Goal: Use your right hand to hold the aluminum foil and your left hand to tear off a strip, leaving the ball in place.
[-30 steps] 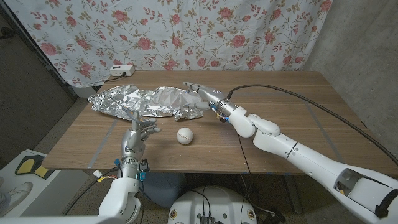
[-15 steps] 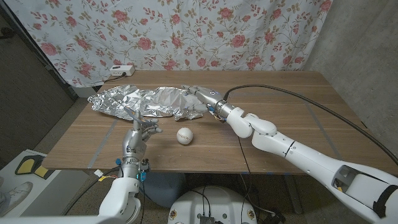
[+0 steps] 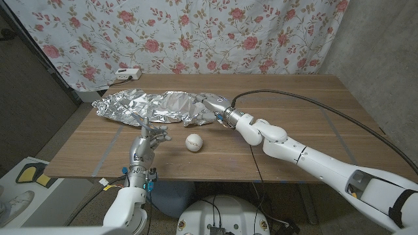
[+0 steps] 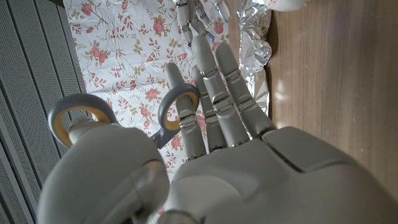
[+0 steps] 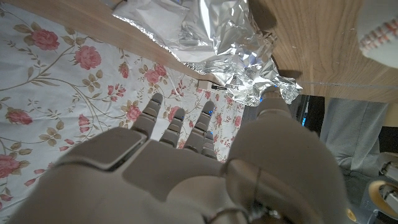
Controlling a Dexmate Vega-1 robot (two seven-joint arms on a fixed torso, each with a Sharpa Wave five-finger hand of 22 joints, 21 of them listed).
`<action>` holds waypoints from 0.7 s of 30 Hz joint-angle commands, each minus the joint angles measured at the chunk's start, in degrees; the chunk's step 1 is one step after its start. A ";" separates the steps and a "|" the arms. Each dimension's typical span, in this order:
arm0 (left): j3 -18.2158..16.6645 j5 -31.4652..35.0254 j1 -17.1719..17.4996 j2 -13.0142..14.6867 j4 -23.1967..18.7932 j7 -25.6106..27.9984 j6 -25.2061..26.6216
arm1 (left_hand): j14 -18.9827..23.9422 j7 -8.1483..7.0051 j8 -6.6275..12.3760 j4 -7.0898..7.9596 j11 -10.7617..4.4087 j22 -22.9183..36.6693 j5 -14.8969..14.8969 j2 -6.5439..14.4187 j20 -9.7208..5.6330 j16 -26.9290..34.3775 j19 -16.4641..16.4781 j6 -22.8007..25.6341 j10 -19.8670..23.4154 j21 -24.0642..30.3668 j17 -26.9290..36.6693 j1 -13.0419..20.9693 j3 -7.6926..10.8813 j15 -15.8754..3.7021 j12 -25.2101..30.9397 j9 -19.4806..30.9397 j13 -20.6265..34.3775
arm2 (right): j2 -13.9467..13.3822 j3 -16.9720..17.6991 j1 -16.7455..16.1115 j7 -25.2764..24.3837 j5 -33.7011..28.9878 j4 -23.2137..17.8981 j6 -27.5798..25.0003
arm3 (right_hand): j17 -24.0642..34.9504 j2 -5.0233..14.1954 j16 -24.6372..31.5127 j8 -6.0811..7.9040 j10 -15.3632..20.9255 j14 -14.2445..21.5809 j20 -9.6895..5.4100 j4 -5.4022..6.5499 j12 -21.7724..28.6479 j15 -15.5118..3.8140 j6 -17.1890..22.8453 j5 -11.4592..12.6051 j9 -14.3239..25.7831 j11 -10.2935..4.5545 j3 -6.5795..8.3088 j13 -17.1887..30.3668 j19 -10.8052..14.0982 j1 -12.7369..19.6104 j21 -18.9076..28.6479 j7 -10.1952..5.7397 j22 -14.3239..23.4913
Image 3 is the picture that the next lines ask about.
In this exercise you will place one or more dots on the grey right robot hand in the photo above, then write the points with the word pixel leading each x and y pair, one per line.
pixel 218 102

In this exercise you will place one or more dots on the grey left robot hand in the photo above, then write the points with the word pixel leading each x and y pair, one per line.
pixel 142 150

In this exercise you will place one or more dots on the aluminum foil sheet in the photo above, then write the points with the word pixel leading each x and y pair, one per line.
pixel 156 104

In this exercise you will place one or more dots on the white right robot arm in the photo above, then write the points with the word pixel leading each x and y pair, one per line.
pixel 326 166

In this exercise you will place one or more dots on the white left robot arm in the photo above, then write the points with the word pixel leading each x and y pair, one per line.
pixel 127 205

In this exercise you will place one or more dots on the white power strip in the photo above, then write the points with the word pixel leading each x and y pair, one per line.
pixel 128 74

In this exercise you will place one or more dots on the white baseball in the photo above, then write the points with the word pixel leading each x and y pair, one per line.
pixel 194 142

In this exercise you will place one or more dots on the grey blue bin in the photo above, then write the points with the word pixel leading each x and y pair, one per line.
pixel 176 199

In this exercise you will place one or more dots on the white floor sheet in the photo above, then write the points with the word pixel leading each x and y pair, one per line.
pixel 49 192

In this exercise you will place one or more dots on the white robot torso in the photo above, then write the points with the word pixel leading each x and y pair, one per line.
pixel 225 215

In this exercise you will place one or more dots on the grey table leg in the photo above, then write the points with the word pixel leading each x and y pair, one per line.
pixel 308 204

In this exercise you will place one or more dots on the white shoe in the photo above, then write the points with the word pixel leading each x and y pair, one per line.
pixel 16 204

